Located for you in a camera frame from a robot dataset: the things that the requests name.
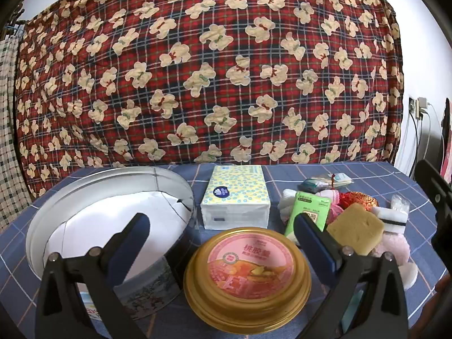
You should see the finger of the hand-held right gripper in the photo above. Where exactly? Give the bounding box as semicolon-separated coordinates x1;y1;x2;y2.
415;159;452;251

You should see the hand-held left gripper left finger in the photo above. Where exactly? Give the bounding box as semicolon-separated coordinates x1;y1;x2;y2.
35;212;151;339

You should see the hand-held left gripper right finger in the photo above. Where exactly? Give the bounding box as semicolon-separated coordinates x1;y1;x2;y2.
295;213;419;339

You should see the green packet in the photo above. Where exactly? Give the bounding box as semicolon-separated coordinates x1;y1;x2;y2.
283;191;333;246

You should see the white towel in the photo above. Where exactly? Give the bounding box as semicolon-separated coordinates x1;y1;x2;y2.
278;189;301;227

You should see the clear plastic packet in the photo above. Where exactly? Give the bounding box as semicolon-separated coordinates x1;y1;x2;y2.
390;194;410;212

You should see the pink white cloth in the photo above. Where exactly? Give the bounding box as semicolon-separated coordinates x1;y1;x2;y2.
320;189;348;225

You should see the yellow sponge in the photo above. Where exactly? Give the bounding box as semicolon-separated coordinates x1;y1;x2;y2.
325;203;385;255

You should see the teal packet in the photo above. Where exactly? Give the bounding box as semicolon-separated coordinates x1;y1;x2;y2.
302;177;322;194

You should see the white sponge with black band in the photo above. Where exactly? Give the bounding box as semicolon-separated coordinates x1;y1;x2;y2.
371;205;410;235

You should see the red embroidered pouch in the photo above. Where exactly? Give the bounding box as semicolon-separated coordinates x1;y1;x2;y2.
339;191;379;212

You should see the clear bag with red tie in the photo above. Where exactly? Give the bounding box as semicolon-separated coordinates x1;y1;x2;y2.
316;172;354;190

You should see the round metal tin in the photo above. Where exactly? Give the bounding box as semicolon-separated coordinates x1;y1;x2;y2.
25;166;196;320

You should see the pink fluffy puff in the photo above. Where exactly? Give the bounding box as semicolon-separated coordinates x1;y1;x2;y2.
371;231;411;265

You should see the white round cotton pad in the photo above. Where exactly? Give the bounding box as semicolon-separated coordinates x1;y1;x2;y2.
397;261;419;292

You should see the dark red hanging cloth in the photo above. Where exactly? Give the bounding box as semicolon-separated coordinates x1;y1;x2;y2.
440;97;452;184

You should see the gold round lid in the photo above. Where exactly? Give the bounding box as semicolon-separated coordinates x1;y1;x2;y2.
183;228;312;333

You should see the yellow dotted tissue pack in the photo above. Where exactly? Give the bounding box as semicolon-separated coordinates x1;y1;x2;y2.
200;165;272;230

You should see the green white checked cloth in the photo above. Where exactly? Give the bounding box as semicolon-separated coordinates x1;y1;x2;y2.
0;37;36;234

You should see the red plaid bear blanket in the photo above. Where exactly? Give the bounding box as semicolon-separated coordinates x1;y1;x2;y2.
14;0;405;198

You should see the metal clothes hanger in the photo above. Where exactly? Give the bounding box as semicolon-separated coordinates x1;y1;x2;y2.
5;3;27;39

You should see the black cable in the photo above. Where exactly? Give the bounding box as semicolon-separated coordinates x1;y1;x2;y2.
408;111;421;179

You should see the white cable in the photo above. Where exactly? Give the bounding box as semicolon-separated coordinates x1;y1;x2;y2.
422;103;444;163

